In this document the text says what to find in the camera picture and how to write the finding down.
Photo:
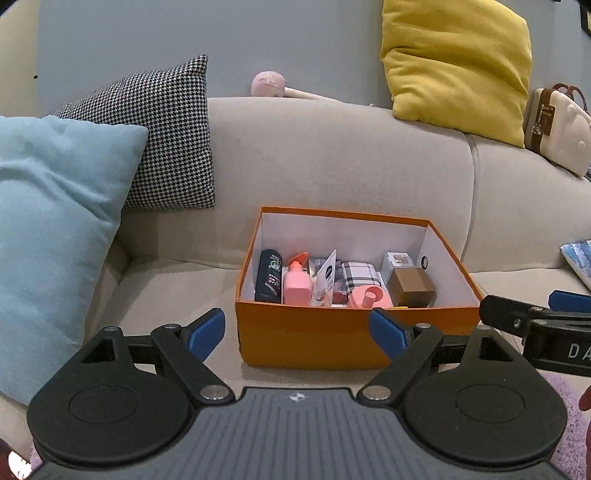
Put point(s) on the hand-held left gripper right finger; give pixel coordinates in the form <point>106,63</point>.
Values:
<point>388,334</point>

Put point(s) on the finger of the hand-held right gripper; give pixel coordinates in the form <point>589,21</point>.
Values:
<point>570,300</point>
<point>505,316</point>

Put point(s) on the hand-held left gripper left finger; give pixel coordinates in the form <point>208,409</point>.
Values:
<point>205,334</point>

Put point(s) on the pink cup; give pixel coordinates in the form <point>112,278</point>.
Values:
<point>369,295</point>

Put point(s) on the small brown cardboard box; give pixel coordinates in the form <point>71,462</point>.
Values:
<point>413,286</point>

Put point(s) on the plaid pouch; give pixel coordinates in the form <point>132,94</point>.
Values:
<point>362,274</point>

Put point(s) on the clear plastic cube box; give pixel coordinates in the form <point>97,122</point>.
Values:
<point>397,263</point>

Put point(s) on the orange cardboard box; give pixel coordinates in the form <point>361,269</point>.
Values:
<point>314,337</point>

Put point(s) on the white tube blue logo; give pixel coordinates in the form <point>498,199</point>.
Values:
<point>324,281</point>

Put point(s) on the dark blue tube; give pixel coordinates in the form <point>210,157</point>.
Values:
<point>269,277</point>

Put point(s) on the pink pump bottle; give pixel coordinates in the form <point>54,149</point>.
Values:
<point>297,286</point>

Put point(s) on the person's right hand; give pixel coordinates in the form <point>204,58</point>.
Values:
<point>586,399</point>

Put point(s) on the blue white patterned cushion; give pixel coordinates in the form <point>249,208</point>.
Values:
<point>579,261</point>

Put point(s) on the purple fluffy blanket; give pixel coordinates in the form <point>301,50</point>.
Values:
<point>568,415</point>

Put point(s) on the cream mini suitcase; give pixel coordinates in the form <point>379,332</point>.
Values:
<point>561,129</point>

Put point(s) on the light blue pillow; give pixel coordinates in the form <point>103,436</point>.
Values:
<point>51,230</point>

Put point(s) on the beige sofa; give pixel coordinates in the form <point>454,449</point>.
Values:
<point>323,152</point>

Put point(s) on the black white houndstooth pillow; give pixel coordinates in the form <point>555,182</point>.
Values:
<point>157,138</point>

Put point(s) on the yellow pillow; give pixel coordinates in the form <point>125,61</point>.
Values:
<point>457,64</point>

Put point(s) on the pink ball massage hammer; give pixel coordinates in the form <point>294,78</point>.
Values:
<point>268,84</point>

